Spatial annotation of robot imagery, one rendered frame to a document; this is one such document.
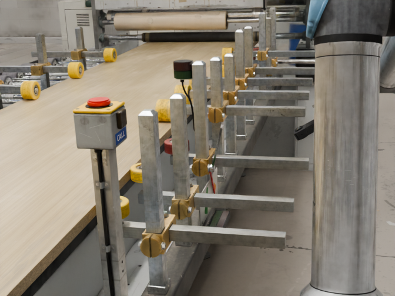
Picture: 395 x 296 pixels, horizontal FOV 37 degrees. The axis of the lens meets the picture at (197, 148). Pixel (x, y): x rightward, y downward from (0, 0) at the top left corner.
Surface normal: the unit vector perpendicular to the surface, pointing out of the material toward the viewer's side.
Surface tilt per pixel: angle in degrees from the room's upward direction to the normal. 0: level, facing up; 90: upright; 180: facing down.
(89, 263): 90
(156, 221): 90
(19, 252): 0
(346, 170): 75
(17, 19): 90
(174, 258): 0
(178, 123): 90
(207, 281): 0
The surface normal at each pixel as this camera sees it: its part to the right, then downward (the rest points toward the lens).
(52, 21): -0.28, 0.30
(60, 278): 0.97, 0.04
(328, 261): -0.59, 0.04
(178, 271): -0.04, -0.95
